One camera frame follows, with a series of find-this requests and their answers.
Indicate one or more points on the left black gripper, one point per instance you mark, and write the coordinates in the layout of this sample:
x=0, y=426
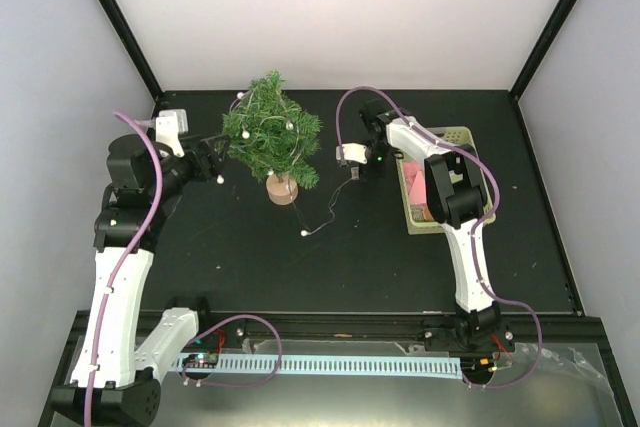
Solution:
x=213, y=165

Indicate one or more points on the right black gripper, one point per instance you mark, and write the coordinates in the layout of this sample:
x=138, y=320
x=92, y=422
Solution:
x=374, y=174

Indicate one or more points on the yellow-green plastic basket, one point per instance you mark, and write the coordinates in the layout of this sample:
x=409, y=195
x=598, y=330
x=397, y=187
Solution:
x=416, y=222

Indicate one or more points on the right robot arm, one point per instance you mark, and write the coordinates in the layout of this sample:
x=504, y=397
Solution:
x=456, y=198

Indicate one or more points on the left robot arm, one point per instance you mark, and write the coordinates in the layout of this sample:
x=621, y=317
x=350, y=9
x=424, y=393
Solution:
x=116, y=381

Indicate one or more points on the small green christmas tree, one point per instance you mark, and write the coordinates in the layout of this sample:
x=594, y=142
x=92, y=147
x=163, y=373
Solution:
x=271, y=133

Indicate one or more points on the pink paper ornament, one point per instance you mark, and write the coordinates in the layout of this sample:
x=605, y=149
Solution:
x=415, y=182

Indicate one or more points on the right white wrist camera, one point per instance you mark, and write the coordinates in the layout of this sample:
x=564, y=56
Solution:
x=352, y=153

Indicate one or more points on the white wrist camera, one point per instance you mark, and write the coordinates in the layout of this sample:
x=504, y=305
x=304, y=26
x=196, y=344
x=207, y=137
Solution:
x=352, y=153
x=169, y=126

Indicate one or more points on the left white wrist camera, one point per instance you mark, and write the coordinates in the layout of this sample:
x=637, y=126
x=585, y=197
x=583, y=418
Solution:
x=169, y=126

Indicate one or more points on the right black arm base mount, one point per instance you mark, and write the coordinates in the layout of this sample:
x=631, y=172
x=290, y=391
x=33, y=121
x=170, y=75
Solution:
x=445, y=334

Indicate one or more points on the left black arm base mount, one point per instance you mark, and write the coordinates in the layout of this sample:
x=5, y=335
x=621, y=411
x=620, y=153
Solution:
x=205, y=337

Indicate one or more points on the black aluminium frame rail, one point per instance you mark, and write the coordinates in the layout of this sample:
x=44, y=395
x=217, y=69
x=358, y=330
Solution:
x=380, y=327

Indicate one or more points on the white slotted cable duct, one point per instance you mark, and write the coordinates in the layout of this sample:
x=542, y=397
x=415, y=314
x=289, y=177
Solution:
x=322, y=365

